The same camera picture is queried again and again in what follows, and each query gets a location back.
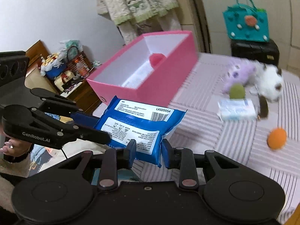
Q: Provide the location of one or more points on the teal felt tote bag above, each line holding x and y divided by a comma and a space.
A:
244, 21

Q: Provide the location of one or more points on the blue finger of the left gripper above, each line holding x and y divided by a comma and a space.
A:
80, 118

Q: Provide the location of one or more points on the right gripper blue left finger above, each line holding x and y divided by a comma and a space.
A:
129, 155

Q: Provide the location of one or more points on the wooden side cabinet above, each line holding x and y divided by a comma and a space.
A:
76, 89

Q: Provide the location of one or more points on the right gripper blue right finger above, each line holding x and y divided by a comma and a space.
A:
167, 153

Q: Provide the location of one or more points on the striped tablecloth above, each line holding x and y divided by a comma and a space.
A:
244, 141

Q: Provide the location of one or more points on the pink cardboard box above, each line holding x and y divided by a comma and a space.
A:
162, 84

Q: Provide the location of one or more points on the purple plush toy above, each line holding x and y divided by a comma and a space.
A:
239, 71

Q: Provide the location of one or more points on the beige wardrobe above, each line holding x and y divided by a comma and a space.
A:
215, 24

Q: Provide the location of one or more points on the blue wet wipes pack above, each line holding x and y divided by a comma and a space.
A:
147, 124

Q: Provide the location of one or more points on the black suitcase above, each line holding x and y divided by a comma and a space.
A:
265, 52

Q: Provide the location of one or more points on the green soft ball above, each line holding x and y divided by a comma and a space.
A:
237, 91

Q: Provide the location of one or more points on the orange soft ball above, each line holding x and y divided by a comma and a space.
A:
277, 138

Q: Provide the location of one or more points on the white brown plush cat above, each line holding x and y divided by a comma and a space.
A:
267, 85

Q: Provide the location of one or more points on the pink fluffy pompom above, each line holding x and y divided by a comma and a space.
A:
155, 59

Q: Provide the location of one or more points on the white tissue pack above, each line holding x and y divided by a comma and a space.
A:
238, 109

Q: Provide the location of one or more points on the person left hand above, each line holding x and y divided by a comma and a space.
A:
15, 150

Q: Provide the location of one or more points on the cream knit cardigan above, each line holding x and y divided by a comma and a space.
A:
135, 17

